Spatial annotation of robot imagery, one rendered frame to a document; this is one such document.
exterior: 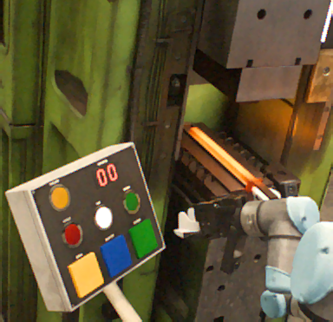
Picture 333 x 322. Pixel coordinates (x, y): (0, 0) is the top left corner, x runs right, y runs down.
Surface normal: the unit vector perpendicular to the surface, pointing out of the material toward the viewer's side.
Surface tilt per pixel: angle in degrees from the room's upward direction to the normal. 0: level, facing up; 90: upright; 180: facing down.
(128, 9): 90
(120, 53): 90
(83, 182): 60
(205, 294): 90
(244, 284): 90
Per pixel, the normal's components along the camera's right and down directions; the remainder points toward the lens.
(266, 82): 0.51, 0.52
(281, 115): -0.84, 0.15
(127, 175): 0.79, -0.07
